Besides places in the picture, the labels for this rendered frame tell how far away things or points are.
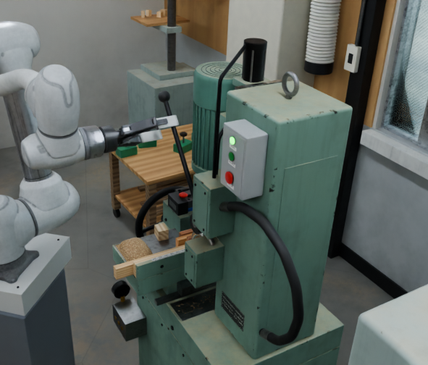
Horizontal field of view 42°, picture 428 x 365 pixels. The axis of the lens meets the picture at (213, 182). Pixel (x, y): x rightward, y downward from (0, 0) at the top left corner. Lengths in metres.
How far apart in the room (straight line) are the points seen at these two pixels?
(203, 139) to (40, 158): 0.45
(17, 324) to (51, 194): 0.47
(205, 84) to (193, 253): 0.46
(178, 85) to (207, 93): 2.39
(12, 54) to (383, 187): 1.97
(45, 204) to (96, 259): 1.28
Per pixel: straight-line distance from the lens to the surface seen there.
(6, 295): 2.09
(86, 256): 3.36
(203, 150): 1.60
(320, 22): 2.98
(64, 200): 2.13
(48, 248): 2.24
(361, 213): 3.23
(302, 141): 1.28
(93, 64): 4.73
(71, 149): 1.50
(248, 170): 1.26
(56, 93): 1.40
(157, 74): 3.99
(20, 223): 2.06
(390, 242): 3.14
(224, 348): 1.65
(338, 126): 1.34
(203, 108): 1.56
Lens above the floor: 1.98
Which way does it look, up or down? 29 degrees down
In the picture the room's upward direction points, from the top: 3 degrees clockwise
